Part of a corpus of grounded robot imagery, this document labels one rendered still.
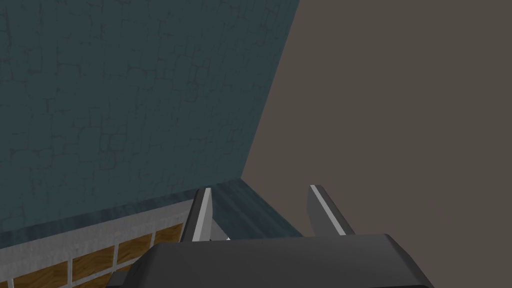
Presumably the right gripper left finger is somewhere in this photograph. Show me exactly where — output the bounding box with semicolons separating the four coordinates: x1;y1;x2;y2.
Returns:
179;186;213;243

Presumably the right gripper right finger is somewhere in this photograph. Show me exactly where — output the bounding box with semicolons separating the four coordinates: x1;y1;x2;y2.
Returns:
306;184;356;237

